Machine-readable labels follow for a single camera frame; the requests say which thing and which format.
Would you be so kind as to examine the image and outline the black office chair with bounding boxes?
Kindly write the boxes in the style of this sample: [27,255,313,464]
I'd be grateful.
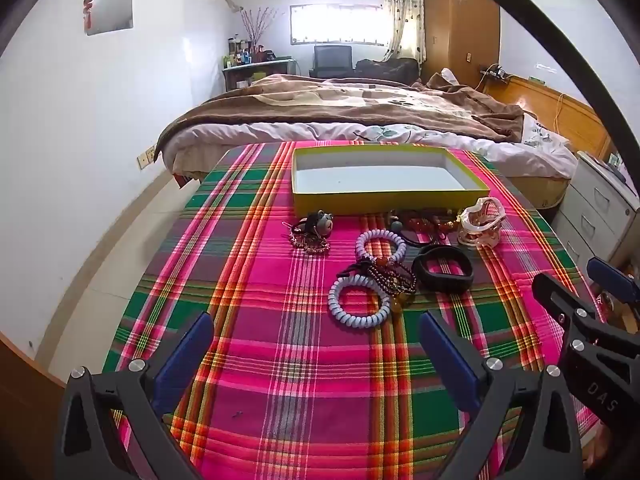
[309,45,353,79]

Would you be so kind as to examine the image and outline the light blue spiral hair tie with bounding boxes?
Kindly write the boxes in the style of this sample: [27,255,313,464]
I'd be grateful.
[328,275,391,331]

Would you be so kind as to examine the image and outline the thick black cable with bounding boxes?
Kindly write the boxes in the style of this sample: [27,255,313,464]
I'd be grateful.
[440,0,640,186]

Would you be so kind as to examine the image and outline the small desk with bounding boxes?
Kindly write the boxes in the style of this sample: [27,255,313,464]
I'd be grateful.
[222,56,301,92]

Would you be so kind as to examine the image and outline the lilac spiral hair tie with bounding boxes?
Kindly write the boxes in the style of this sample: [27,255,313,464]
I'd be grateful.
[355,228,407,267]

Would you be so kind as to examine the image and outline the patterned curtain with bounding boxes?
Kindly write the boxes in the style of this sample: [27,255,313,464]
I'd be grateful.
[382,0,426,63]

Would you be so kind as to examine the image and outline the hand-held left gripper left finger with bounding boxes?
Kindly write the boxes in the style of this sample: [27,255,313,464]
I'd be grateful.
[54,311,216,480]

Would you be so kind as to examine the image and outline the wooden wardrobe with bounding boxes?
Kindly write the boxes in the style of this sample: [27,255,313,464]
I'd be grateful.
[422,0,501,88]

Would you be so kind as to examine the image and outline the wooden furniture panel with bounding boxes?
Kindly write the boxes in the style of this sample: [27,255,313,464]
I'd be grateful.
[0,340,66,480]

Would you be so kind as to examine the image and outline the white drawer nightstand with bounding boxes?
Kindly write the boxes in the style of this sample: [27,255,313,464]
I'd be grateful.
[552,152,640,266]

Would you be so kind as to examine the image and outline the yellow-green shallow cardboard box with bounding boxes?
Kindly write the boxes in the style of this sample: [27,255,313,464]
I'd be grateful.
[291,145,491,217]

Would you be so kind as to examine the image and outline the dark brown bead bracelet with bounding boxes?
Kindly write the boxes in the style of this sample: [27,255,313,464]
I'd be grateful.
[336,255,418,311]

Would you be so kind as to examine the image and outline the gold pink beaded bracelet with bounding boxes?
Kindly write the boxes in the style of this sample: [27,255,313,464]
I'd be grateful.
[290,232,332,256]

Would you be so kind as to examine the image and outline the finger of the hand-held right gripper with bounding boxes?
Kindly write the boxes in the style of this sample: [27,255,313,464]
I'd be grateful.
[586,256,640,333]
[531,272,616,346]

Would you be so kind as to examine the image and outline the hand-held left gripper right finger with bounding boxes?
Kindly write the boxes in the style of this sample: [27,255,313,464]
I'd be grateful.
[418,311,586,480]

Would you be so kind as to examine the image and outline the teal bead hair tie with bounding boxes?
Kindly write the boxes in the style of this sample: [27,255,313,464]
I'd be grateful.
[390,217,436,251]

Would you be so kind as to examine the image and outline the group of bottles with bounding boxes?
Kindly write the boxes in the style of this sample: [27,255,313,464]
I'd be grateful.
[225,35,278,67]

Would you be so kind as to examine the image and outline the wooden headboard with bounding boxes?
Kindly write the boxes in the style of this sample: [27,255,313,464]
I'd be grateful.
[487,75,616,161]

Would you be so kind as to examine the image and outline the dried branches in vase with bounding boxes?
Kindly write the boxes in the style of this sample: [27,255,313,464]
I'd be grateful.
[240,7,278,56]

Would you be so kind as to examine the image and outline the yellow bed base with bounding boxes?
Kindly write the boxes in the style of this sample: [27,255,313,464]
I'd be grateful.
[510,175,571,211]

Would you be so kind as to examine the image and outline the brown fleece blanket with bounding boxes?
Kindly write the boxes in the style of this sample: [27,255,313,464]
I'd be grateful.
[154,72,526,161]

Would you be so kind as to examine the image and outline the amber gold bead bracelet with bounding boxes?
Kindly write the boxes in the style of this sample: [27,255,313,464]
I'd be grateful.
[385,209,463,241]

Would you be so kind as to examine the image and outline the black wristband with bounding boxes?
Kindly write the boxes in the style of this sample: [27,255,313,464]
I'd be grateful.
[411,246,475,293]

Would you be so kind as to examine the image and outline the dark sofa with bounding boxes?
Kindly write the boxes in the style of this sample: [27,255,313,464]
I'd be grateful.
[355,57,420,85]

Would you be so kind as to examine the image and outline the pink green plaid tablecloth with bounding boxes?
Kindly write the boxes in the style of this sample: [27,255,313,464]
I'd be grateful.
[102,141,608,480]

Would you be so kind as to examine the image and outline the white floral quilt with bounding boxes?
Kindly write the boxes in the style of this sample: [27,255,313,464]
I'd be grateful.
[165,120,578,181]

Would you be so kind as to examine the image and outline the bright window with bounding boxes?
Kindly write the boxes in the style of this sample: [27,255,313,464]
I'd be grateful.
[290,4,391,47]

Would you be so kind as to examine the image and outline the white wall poster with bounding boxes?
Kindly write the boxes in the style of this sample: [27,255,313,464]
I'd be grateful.
[85,0,135,36]

